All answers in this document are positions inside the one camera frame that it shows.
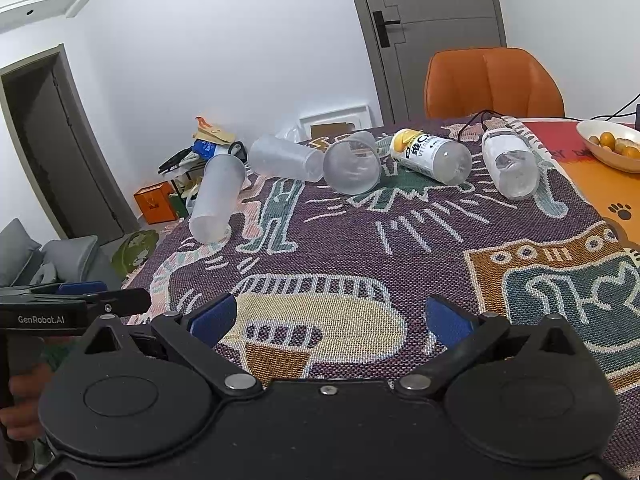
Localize grey door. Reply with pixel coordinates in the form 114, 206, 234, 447
354, 0, 506, 125

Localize person's left hand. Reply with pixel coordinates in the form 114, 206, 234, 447
1, 363, 53, 441

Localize lemon vitamin water bottle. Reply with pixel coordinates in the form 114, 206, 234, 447
390, 128, 472, 186

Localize cluttered black shelf rack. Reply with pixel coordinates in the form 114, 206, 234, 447
157, 116, 247, 218

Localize black door handle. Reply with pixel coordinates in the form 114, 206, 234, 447
372, 11, 401, 49

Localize orange leather chair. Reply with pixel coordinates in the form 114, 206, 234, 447
423, 47, 565, 119

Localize patterned woven table cloth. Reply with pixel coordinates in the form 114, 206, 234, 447
132, 115, 639, 477

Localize frosted conical plastic cup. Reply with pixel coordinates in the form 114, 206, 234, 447
323, 131, 382, 195

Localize white bowl of oranges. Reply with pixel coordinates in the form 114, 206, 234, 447
576, 120, 640, 174

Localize frosted cup lying sideways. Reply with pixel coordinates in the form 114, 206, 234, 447
248, 136, 324, 182

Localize clear white-label bottle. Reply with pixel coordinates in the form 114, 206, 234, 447
482, 128, 539, 200

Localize tall frosted cup at edge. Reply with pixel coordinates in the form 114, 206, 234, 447
189, 154, 246, 245

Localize orange gift box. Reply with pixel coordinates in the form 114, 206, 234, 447
134, 182, 177, 224

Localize grey sofa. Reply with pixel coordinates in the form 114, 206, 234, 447
1, 218, 122, 290

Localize white foam packaging tray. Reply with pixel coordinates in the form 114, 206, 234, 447
299, 105, 373, 139

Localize black cable on table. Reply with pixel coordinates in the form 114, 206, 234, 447
456, 109, 507, 143

